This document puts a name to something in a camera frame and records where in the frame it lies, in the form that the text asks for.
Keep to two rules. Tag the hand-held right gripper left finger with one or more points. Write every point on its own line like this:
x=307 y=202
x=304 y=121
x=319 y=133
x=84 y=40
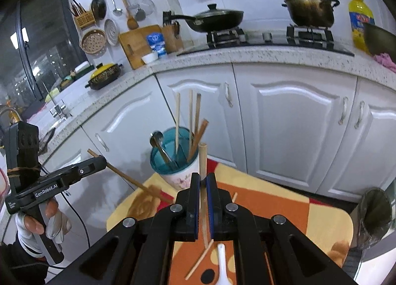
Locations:
x=197 y=210

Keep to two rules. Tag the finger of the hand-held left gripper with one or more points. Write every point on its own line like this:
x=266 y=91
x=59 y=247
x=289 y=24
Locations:
x=86 y=169

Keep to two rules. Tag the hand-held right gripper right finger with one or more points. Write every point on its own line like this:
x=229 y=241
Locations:
x=210 y=210

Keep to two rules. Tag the floral cup with teal inside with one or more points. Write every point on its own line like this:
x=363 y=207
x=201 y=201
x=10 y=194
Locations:
x=182 y=176

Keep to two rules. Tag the thick tan wooden chopstick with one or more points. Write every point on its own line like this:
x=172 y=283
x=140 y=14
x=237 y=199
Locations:
x=203 y=161

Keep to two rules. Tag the white ceramic spoon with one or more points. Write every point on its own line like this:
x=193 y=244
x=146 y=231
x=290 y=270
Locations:
x=222 y=272

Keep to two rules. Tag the metal spoon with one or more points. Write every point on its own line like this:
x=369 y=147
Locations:
x=156 y=139

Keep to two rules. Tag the person's left forearm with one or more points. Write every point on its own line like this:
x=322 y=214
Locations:
x=18 y=268

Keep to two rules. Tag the person's left hand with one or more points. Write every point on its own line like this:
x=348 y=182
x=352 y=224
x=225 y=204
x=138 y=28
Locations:
x=58 y=223

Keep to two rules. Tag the white cabinet door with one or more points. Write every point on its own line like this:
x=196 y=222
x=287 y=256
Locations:
x=102 y=198
x=213 y=111
x=130 y=111
x=294 y=124
x=380 y=148

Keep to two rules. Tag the chrome sink faucet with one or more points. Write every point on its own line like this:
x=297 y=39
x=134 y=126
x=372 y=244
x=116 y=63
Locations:
x=58 y=108

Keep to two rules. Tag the orange and yellow printed mat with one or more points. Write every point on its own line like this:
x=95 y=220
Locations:
x=278 y=210

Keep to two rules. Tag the curved chrome faucet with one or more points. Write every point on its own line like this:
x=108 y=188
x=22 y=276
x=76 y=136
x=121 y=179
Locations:
x=9 y=111

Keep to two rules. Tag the yellow and black casserole pot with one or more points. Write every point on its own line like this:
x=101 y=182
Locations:
x=105 y=76

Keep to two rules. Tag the round bamboo basket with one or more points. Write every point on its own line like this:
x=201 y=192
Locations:
x=92 y=41

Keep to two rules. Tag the wooden cutting board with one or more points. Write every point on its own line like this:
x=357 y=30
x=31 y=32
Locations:
x=133 y=43

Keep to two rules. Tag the kitchen window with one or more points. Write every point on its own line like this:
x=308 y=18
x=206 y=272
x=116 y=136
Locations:
x=46 y=40

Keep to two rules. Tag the round steel steamer plate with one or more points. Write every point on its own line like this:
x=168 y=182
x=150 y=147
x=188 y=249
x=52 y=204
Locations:
x=111 y=31

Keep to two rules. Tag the blue and white packet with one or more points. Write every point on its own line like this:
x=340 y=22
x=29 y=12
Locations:
x=157 y=45

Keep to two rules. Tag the wicker utensil holder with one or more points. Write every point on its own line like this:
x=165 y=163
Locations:
x=84 y=20

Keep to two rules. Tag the wooden spatula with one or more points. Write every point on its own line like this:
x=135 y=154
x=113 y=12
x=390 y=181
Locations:
x=133 y=22

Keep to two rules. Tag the wooden knife block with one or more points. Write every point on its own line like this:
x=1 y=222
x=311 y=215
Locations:
x=171 y=37

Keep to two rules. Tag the bundle of dark chopsticks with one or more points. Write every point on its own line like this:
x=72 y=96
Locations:
x=77 y=9

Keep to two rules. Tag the steel ladle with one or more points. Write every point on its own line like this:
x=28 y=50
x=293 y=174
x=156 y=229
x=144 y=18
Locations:
x=117 y=11

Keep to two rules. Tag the small black frying pan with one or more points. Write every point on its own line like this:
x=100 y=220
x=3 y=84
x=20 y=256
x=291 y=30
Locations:
x=98 y=8

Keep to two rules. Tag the steel skimmer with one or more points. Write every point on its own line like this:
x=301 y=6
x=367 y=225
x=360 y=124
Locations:
x=140 y=14

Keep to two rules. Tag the trash bin with bag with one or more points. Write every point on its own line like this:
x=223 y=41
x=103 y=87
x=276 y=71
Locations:
x=374 y=217

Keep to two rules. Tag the black gas hob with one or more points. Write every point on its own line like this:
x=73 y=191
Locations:
x=272 y=45

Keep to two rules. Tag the black lidded wok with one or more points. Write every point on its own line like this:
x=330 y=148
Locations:
x=216 y=18

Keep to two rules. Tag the steel lidded stockpot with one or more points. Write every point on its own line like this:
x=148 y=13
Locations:
x=312 y=9

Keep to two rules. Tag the pink cloth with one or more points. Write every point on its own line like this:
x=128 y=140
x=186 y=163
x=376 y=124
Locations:
x=385 y=60

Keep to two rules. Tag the yellow cooking oil bottle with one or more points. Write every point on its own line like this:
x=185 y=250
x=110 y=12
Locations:
x=359 y=25

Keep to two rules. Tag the dark metal bowl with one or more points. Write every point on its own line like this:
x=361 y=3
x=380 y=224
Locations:
x=380 y=40

